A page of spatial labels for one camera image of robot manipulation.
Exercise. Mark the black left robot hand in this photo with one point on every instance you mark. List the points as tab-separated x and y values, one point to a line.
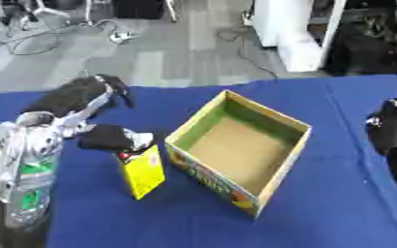
69	95

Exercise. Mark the yellow carton box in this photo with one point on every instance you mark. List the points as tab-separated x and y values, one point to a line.
144	171

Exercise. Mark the black box on floor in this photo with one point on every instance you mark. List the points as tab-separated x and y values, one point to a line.
138	8

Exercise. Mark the open cardboard box green inside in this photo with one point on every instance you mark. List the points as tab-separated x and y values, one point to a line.
238	151

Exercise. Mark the white power strip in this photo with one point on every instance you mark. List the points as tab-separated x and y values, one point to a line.
123	36

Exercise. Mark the white chair base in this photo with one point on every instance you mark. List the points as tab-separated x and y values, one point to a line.
38	11

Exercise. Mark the white cabinet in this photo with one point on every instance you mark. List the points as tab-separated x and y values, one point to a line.
298	29

